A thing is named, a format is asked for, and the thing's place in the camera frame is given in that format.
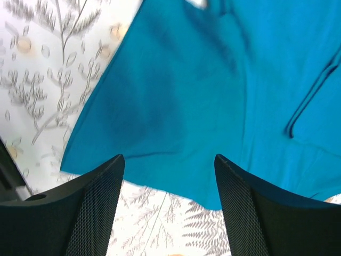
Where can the blue t shirt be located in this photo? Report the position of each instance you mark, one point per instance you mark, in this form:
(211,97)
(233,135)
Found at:
(255,81)

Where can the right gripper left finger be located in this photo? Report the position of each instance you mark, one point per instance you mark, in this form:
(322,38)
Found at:
(74,218)

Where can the floral table mat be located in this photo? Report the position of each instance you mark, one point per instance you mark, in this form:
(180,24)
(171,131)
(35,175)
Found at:
(53,54)

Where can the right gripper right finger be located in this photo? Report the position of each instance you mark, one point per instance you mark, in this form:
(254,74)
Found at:
(263,219)

